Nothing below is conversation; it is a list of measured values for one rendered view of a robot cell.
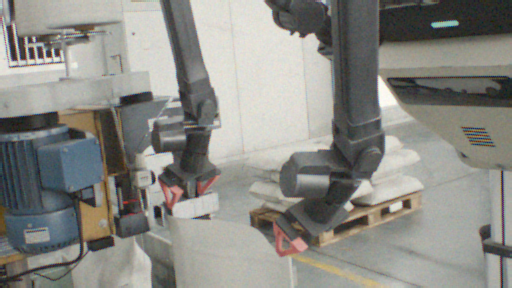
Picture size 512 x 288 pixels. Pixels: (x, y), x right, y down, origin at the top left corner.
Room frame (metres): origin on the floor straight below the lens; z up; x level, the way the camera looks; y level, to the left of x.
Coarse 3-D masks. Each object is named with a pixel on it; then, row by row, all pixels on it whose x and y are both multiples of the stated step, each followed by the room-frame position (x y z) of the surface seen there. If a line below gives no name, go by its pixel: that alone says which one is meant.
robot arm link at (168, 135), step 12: (204, 108) 1.20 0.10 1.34; (156, 120) 1.21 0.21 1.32; (168, 120) 1.21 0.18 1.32; (180, 120) 1.21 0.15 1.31; (192, 120) 1.22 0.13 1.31; (204, 120) 1.21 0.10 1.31; (156, 132) 1.20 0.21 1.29; (168, 132) 1.19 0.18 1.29; (180, 132) 1.20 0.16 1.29; (156, 144) 1.20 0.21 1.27; (168, 144) 1.19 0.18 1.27; (180, 144) 1.20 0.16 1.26
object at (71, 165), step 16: (64, 144) 1.09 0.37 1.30; (80, 144) 1.09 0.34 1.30; (96, 144) 1.13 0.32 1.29; (48, 160) 1.07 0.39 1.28; (64, 160) 1.06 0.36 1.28; (80, 160) 1.09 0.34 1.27; (96, 160) 1.12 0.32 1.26; (48, 176) 1.08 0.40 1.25; (64, 176) 1.05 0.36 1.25; (80, 176) 1.08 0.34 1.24; (96, 176) 1.12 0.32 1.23
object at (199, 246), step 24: (168, 216) 1.42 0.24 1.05; (192, 240) 1.38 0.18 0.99; (216, 240) 1.34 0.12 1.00; (240, 240) 1.30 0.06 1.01; (264, 240) 1.19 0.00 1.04; (192, 264) 1.20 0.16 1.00; (216, 264) 1.15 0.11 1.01; (240, 264) 1.12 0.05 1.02; (264, 264) 1.09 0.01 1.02; (288, 264) 1.05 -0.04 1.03
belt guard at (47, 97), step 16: (80, 80) 1.25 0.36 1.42; (96, 80) 1.27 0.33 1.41; (112, 80) 1.33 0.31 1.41; (128, 80) 1.41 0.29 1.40; (144, 80) 1.49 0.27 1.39; (0, 96) 1.07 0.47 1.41; (16, 96) 1.08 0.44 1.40; (32, 96) 1.09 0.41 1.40; (48, 96) 1.11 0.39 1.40; (64, 96) 1.14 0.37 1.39; (80, 96) 1.20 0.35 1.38; (96, 96) 1.26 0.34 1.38; (112, 96) 1.32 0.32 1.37; (0, 112) 1.08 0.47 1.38; (16, 112) 1.08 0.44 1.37; (32, 112) 1.08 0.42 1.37; (48, 112) 1.10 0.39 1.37
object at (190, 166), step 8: (184, 152) 1.25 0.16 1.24; (184, 160) 1.25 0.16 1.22; (192, 160) 1.24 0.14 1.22; (200, 160) 1.25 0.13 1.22; (208, 160) 1.32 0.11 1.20; (168, 168) 1.26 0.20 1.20; (176, 168) 1.26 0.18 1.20; (184, 168) 1.26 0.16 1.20; (192, 168) 1.25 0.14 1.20; (200, 168) 1.26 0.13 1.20; (208, 168) 1.29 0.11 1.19; (176, 176) 1.24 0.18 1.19; (184, 176) 1.24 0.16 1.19; (192, 176) 1.25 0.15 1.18; (184, 184) 1.23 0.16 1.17
